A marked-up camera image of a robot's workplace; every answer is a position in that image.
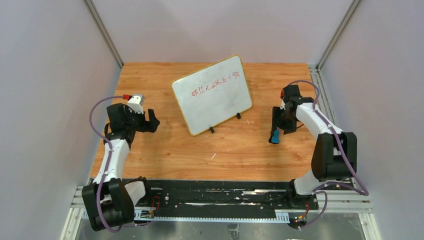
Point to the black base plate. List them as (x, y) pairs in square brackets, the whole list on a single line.
[(223, 200)]

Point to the aluminium front rail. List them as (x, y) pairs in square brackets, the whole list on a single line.
[(331, 199)]

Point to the left aluminium corner post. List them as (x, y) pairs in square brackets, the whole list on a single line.
[(92, 10)]

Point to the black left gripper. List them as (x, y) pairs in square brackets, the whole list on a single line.
[(144, 121)]

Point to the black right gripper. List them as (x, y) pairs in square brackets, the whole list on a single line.
[(283, 120)]

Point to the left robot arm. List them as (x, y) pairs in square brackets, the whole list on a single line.
[(110, 200)]

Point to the aluminium corner post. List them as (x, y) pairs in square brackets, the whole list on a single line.
[(351, 10), (92, 10)]

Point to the right aluminium corner post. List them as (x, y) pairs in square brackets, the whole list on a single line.
[(351, 10)]

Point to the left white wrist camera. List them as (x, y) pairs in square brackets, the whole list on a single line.
[(136, 103)]

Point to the yellow framed whiteboard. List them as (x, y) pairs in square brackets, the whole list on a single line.
[(213, 94)]

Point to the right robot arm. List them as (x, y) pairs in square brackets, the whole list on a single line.
[(334, 156)]

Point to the blue whiteboard eraser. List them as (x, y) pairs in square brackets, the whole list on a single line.
[(274, 137)]

